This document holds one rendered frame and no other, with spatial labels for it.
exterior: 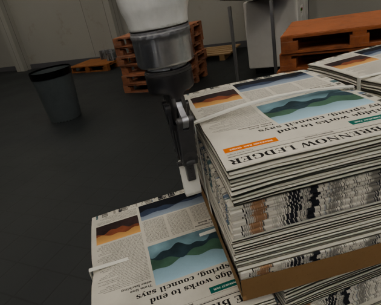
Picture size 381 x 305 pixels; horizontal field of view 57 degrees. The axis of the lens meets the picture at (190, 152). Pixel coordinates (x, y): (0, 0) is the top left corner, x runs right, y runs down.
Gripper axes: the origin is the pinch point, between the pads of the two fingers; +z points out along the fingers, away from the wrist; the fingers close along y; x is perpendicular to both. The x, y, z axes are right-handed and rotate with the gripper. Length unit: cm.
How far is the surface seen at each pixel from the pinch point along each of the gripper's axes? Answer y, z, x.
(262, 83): 11.0, -10.1, -20.7
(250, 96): 5.4, -9.9, -15.5
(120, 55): 463, 42, -16
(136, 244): 3.1, 13.2, 12.7
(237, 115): -1.7, -9.7, -9.8
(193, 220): 4.9, 13.1, 0.3
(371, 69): 2.9, -9.8, -40.0
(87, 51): 850, 68, 37
